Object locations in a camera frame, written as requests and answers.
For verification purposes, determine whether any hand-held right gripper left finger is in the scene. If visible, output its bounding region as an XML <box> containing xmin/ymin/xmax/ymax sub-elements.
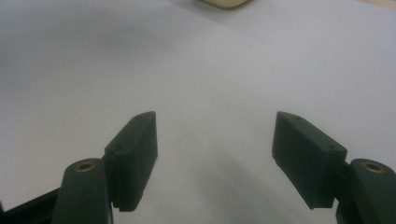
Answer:
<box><xmin>103</xmin><ymin>110</ymin><xmax>159</xmax><ymax>213</ymax></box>

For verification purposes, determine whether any beige wooden pen holder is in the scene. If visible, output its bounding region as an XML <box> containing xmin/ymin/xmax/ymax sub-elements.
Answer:
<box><xmin>199</xmin><ymin>0</ymin><xmax>251</xmax><ymax>9</ymax></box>

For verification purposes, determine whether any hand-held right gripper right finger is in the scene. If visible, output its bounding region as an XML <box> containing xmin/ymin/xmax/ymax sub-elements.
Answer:
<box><xmin>272</xmin><ymin>110</ymin><xmax>348</xmax><ymax>210</ymax></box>

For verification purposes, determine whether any white table cover board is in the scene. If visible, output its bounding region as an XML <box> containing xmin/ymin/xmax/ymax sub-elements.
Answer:
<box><xmin>0</xmin><ymin>0</ymin><xmax>396</xmax><ymax>224</ymax></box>

